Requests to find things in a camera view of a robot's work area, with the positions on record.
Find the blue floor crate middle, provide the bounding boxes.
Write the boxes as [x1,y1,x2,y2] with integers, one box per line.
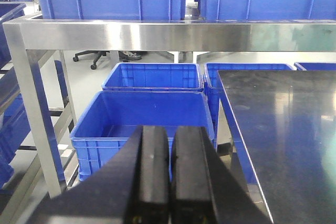
[203,62,297,130]

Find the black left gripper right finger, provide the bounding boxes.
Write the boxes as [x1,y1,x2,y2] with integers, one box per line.
[171,126,271,223]

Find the black office chair base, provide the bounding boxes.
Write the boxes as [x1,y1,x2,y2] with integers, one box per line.
[72,50,142,70]

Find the stainless steel shelf frame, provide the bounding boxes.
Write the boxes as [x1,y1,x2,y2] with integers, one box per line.
[3,16,335,197]

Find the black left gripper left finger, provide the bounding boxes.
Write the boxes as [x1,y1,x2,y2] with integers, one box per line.
[27,125,169,223]

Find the blue floor crate far right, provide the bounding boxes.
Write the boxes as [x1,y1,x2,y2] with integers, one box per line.
[294,62,336,71]

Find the blue floor crate near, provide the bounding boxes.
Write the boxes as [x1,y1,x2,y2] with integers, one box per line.
[70,91,216,181]

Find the blue crates on left rack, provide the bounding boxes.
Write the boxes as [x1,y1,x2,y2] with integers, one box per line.
[1,2,30,186]

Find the blue floor crate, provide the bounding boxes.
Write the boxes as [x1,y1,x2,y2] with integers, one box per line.
[294,62,336,71]
[203,62,297,130]
[102,63,204,92]
[70,91,216,181]

